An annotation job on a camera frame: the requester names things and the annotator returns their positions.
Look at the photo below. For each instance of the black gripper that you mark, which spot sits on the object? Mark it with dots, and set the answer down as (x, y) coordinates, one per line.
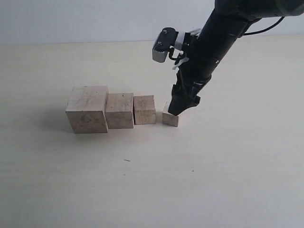
(205, 53)

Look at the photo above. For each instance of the smallest wooden cube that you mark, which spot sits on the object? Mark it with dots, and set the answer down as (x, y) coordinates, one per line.
(169, 119)

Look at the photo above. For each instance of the third largest wooden cube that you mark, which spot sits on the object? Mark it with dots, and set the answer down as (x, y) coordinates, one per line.
(144, 110)

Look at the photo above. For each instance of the second largest wooden cube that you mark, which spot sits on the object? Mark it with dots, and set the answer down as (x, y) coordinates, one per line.
(119, 111)

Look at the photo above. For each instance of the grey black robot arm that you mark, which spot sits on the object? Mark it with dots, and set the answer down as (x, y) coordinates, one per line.
(253, 11)

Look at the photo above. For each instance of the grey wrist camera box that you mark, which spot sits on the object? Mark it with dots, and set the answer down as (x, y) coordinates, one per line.
(166, 43)

